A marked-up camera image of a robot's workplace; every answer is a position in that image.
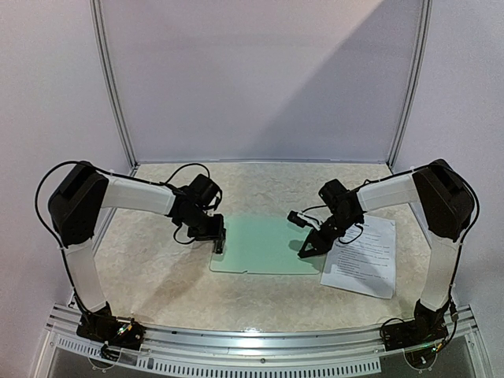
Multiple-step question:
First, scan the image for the green translucent plastic folder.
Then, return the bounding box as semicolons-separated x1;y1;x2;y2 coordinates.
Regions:
209;214;325;275

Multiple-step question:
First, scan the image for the printed paper sheet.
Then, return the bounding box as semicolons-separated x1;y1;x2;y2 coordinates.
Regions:
321;215;396;299

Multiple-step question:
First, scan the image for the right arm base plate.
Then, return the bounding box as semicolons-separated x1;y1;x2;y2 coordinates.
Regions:
379;318;458;353

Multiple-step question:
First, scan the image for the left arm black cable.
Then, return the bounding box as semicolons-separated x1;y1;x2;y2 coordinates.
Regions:
34;159;87;316

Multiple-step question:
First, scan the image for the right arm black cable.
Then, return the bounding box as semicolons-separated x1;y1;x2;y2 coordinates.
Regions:
444;172;480;347

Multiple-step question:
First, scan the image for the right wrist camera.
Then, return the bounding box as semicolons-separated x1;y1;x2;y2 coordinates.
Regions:
287;210;321;230

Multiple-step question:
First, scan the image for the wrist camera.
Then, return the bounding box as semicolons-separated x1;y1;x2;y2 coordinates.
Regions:
189;174;222;210
287;210;321;230

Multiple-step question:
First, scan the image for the right aluminium frame post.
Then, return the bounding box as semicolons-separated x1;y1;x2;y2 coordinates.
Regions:
387;0;432;170

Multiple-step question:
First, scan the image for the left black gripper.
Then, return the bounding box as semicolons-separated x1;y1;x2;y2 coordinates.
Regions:
181;209;225;241

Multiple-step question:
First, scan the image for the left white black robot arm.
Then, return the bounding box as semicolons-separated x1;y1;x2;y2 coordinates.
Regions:
48;161;226;342

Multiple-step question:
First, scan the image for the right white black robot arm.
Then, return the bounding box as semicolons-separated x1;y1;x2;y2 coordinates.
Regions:
287;159;476;343

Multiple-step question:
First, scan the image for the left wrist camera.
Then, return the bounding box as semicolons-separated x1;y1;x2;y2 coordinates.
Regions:
189;174;222;210

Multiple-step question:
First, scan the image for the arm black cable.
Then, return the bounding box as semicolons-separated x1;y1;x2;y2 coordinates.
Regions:
444;172;480;347
34;159;87;316

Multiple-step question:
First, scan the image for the aluminium front rail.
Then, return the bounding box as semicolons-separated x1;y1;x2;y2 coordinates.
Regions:
35;305;491;377

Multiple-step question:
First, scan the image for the aluminium frame post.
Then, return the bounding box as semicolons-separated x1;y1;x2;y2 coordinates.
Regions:
90;0;138;169
387;0;432;170

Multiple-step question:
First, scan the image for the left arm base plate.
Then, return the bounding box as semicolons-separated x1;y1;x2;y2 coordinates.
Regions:
76;313;146;350

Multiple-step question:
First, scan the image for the left aluminium frame post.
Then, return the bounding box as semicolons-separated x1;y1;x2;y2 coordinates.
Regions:
90;0;138;169

